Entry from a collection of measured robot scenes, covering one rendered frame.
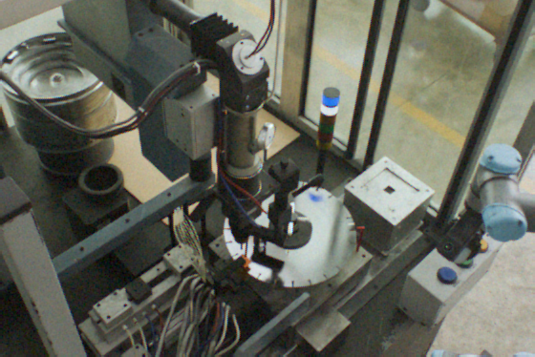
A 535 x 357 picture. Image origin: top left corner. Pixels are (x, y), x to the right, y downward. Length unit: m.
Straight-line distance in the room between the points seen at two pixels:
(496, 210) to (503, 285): 1.58
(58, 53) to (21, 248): 1.35
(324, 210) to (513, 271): 1.41
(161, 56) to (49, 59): 0.87
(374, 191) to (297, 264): 0.37
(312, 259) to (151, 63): 0.65
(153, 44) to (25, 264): 0.60
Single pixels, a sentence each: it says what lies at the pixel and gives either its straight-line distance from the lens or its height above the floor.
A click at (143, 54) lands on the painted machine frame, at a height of 1.51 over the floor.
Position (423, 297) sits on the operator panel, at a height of 0.86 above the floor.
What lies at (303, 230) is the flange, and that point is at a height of 0.96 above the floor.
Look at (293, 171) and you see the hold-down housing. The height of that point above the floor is 1.25.
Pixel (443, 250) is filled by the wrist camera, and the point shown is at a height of 1.10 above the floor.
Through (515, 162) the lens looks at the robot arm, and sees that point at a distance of 1.32.
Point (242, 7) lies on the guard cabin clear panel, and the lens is 2.11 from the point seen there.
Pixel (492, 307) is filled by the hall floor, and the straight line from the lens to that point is 2.74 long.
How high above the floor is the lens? 2.20
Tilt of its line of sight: 46 degrees down
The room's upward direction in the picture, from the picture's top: 3 degrees clockwise
